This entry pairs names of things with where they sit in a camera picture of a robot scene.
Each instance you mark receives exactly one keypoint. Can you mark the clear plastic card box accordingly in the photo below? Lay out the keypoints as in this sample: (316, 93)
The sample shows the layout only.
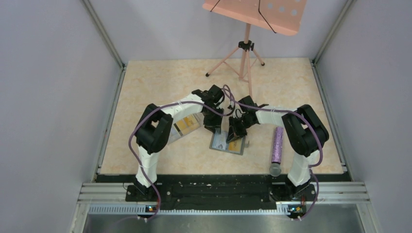
(184, 127)

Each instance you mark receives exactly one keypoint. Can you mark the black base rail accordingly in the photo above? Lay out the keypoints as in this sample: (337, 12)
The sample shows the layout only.
(227, 194)

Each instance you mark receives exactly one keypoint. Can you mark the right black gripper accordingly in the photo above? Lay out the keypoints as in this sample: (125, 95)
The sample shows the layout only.
(232, 136)

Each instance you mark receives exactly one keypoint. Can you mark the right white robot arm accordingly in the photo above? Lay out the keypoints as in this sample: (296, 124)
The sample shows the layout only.
(305, 131)

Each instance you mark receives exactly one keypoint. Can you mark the purple glitter microphone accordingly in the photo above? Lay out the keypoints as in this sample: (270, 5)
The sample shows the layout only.
(276, 156)

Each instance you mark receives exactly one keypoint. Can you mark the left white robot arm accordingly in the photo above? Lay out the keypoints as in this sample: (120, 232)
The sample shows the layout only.
(151, 135)

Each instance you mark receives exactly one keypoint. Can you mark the silver VIP card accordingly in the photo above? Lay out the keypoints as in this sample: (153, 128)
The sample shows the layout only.
(218, 141)

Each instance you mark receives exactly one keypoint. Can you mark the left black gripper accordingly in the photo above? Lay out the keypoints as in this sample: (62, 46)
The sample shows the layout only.
(211, 125)

